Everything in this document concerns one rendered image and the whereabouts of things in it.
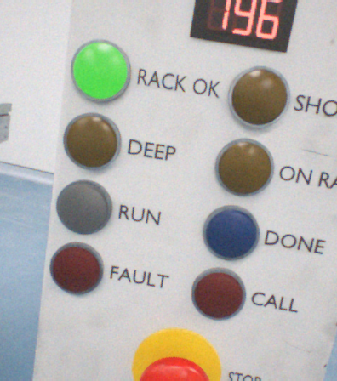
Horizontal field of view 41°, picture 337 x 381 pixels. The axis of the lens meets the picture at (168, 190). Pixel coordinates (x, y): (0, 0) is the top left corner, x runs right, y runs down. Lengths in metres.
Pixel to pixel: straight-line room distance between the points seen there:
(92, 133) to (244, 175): 0.08
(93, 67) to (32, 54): 3.96
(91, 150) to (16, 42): 4.06
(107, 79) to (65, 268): 0.10
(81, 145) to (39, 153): 3.97
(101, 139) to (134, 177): 0.03
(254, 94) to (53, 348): 0.18
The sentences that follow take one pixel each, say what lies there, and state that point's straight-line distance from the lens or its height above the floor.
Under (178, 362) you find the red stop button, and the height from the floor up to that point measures 0.92.
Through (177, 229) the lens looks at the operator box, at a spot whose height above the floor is 0.99.
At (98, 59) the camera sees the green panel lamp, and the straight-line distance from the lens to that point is 0.23.
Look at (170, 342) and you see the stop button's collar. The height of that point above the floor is 0.92.
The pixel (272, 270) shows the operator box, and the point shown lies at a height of 0.97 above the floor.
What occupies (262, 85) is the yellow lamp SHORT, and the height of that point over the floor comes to 1.07.
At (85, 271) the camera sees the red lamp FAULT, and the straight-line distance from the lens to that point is 0.25.
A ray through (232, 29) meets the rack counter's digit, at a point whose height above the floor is 1.09.
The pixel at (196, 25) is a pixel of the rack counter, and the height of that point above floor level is 1.09.
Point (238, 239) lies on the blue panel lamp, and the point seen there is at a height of 0.99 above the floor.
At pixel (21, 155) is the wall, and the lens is 4.30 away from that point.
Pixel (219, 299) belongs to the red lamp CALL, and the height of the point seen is 0.96.
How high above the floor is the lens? 1.06
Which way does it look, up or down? 14 degrees down
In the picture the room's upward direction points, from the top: 9 degrees clockwise
